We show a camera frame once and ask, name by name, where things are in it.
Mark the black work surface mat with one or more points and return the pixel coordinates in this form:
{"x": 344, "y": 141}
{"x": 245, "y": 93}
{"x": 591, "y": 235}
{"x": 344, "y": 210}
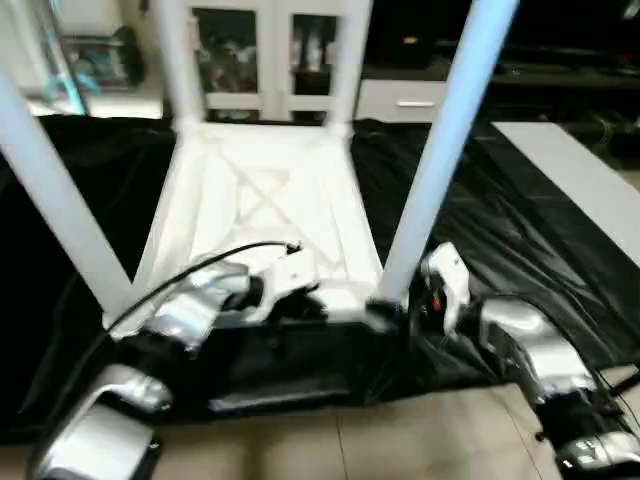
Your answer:
{"x": 520, "y": 220}

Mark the white glass door cabinet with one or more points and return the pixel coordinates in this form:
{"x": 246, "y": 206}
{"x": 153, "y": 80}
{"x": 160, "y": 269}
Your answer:
{"x": 270, "y": 55}

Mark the white flat sheet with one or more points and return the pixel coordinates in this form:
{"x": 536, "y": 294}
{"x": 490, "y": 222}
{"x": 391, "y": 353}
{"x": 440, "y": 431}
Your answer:
{"x": 585, "y": 175}

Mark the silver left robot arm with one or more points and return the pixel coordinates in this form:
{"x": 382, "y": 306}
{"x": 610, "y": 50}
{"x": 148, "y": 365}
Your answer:
{"x": 170, "y": 340}

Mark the white drawer unit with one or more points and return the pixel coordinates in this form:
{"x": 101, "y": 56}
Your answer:
{"x": 400, "y": 100}

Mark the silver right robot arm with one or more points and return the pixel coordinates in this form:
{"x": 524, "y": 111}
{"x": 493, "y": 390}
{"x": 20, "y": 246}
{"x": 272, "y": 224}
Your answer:
{"x": 540, "y": 350}

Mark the black metal table leg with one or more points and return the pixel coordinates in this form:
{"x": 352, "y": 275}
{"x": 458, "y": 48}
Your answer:
{"x": 545, "y": 435}

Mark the colourful background box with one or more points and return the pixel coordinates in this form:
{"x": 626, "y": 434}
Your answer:
{"x": 90, "y": 60}

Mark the white plastic table top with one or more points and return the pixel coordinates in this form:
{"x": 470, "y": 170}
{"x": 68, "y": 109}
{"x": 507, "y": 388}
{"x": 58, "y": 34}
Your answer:
{"x": 260, "y": 200}

